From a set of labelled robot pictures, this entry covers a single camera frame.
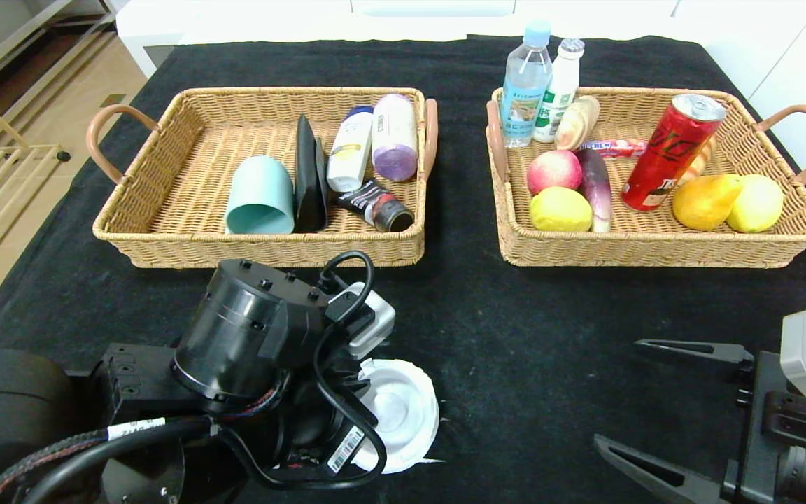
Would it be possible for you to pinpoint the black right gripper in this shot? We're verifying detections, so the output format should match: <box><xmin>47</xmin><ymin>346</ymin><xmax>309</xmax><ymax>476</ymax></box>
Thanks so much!
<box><xmin>593</xmin><ymin>338</ymin><xmax>806</xmax><ymax>504</ymax></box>

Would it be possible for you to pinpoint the red cola can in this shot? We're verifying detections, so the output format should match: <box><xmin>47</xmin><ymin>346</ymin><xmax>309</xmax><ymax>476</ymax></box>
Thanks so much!
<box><xmin>621</xmin><ymin>93</ymin><xmax>728</xmax><ymax>212</ymax></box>

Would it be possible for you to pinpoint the pink peach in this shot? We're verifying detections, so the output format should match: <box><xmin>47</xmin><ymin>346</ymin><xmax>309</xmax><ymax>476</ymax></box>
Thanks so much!
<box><xmin>526</xmin><ymin>149</ymin><xmax>583</xmax><ymax>195</ymax></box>

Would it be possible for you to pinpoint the white round lid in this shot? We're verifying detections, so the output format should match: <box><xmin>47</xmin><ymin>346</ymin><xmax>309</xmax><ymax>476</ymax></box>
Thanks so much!
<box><xmin>348</xmin><ymin>358</ymin><xmax>441</xmax><ymax>475</ymax></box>

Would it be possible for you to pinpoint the ridged bread roll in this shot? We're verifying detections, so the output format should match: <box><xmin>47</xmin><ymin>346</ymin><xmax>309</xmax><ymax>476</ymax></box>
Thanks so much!
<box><xmin>556</xmin><ymin>95</ymin><xmax>601</xmax><ymax>151</ymax></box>

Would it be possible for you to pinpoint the teal plastic mug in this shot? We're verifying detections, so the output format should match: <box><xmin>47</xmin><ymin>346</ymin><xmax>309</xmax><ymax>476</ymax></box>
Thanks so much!
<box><xmin>225</xmin><ymin>155</ymin><xmax>295</xmax><ymax>235</ymax></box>

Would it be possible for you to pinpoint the wicker basket holding food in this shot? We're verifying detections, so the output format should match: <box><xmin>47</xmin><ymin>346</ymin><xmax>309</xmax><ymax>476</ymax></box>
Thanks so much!
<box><xmin>485</xmin><ymin>87</ymin><xmax>806</xmax><ymax>268</ymax></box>

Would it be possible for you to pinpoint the wicker basket holding toiletries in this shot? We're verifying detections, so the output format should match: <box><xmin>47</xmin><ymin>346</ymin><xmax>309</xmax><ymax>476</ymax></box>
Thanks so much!
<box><xmin>85</xmin><ymin>87</ymin><xmax>439</xmax><ymax>270</ymax></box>

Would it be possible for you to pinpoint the yellow orange pear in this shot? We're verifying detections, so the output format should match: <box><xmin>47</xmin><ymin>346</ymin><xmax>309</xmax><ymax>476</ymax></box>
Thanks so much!
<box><xmin>672</xmin><ymin>174</ymin><xmax>744</xmax><ymax>232</ymax></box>

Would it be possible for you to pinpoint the yellow lemon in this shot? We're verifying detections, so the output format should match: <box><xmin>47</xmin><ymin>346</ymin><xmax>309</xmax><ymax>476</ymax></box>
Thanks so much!
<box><xmin>529</xmin><ymin>185</ymin><xmax>593</xmax><ymax>233</ymax></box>
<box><xmin>727</xmin><ymin>174</ymin><xmax>785</xmax><ymax>234</ymax></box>

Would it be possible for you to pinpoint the purple eggplant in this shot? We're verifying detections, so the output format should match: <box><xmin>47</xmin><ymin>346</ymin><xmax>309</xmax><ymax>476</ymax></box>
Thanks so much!
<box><xmin>574</xmin><ymin>148</ymin><xmax>612</xmax><ymax>234</ymax></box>

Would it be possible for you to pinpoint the striped croissant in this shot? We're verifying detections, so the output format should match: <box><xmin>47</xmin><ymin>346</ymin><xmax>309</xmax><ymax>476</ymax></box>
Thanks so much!
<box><xmin>678</xmin><ymin>136</ymin><xmax>717</xmax><ymax>186</ymax></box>

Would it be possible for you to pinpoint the red chewy candy pack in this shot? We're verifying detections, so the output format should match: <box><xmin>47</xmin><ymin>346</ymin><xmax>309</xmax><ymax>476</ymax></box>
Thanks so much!
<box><xmin>578</xmin><ymin>139</ymin><xmax>649</xmax><ymax>158</ymax></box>

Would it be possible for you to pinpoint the white milk bottle green label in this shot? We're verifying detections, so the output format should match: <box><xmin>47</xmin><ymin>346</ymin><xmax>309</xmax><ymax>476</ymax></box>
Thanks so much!
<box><xmin>533</xmin><ymin>38</ymin><xmax>585</xmax><ymax>144</ymax></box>

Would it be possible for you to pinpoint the clear water bottle blue label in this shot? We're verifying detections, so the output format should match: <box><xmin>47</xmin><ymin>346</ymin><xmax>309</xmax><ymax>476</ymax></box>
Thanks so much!
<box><xmin>500</xmin><ymin>20</ymin><xmax>553</xmax><ymax>149</ymax></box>

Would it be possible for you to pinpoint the black cosmetic tube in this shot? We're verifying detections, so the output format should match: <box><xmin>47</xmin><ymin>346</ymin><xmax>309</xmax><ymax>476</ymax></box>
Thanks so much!
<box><xmin>337</xmin><ymin>178</ymin><xmax>416</xmax><ymax>234</ymax></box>

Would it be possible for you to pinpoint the white bottle purple cap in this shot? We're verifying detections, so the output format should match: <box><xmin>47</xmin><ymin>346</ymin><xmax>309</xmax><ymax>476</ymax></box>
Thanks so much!
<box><xmin>372</xmin><ymin>94</ymin><xmax>419</xmax><ymax>183</ymax></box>

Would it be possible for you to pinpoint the white lotion bottle blue cap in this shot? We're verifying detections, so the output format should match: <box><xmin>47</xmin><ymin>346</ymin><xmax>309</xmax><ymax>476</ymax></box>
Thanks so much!
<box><xmin>327</xmin><ymin>106</ymin><xmax>374</xmax><ymax>193</ymax></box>

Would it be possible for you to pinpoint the black flat case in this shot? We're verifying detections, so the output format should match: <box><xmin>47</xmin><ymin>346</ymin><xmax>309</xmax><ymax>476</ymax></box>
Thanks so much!
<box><xmin>295</xmin><ymin>114</ymin><xmax>329</xmax><ymax>233</ymax></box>

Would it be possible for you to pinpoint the white cabinet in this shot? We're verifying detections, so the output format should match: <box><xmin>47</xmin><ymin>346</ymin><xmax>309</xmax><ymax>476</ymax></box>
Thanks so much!
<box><xmin>115</xmin><ymin>0</ymin><xmax>684</xmax><ymax>79</ymax></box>

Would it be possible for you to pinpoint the light wooden rack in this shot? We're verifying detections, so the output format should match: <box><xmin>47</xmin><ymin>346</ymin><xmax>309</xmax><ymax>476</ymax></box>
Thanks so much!
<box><xmin>0</xmin><ymin>76</ymin><xmax>71</xmax><ymax>284</ymax></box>

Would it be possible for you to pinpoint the grey metal shelf unit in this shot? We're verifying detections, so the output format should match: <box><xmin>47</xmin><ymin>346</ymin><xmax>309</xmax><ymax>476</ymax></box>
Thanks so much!
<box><xmin>0</xmin><ymin>0</ymin><xmax>117</xmax><ymax>113</ymax></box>

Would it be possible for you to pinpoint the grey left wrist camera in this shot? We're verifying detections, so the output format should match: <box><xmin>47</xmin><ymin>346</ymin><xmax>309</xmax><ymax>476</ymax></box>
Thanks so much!
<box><xmin>337</xmin><ymin>282</ymin><xmax>397</xmax><ymax>360</ymax></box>

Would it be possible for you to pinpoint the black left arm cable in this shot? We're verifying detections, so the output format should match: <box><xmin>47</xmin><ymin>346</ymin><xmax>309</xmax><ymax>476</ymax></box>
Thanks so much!
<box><xmin>0</xmin><ymin>251</ymin><xmax>388</xmax><ymax>504</ymax></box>

